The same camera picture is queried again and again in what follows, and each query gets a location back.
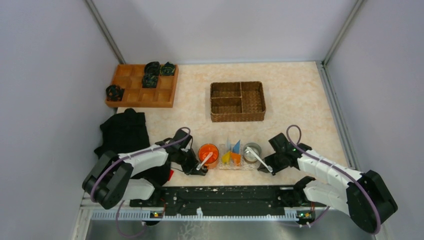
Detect metal cup orange base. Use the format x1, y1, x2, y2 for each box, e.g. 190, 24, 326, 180
242, 142, 262, 164

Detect orange translucent plastic mug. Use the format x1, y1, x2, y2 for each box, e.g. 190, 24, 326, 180
198, 143, 220, 170

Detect yellow toothbrush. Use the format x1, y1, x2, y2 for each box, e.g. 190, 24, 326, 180
221, 151, 231, 165

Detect orange toothbrush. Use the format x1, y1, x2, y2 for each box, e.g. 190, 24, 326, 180
231, 152, 242, 167

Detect clear textured plastic tray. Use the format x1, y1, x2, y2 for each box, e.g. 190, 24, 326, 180
215, 144, 261, 171

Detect blue toothbrush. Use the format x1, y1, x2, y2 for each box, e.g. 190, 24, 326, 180
231, 140, 241, 155

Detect white grey toothpaste tube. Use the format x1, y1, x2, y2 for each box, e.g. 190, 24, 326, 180
224, 138, 232, 153

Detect brown wicker divided basket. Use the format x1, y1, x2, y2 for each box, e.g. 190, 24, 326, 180
210, 81, 267, 123

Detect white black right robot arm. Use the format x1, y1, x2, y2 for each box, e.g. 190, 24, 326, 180
257, 133, 399, 234

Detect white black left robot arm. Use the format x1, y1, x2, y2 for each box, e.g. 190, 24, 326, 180
82, 127, 208, 210

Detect orange wooden compartment tray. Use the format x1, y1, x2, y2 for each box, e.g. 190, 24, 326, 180
104, 64, 179, 108

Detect red small object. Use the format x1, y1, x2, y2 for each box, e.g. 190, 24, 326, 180
168, 170, 174, 181

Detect black cloth pile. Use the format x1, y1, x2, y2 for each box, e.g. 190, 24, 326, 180
94, 108, 172, 186

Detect black patterned rolled sock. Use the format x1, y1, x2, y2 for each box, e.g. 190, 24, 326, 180
141, 74, 159, 89

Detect black green rolled sock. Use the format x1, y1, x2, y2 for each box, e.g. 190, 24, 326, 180
159, 61, 176, 77

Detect black orange rolled sock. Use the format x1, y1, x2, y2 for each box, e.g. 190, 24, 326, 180
105, 84, 125, 102

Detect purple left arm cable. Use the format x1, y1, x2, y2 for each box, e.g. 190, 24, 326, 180
90, 127, 192, 239

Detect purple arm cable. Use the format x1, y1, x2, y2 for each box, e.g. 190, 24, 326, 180
90, 127, 192, 239
286, 124, 382, 235

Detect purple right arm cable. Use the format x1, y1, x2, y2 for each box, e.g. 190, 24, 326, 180
286, 124, 382, 235

